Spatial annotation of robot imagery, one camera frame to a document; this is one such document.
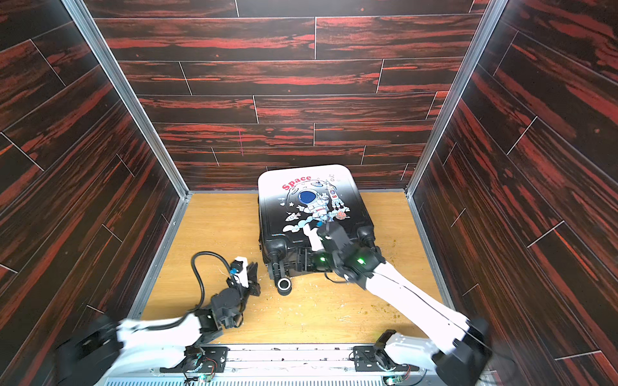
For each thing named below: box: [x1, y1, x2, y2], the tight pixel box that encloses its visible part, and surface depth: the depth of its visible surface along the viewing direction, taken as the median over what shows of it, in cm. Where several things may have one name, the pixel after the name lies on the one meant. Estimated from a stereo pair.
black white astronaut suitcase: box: [257, 164, 376, 296], surface depth 86 cm
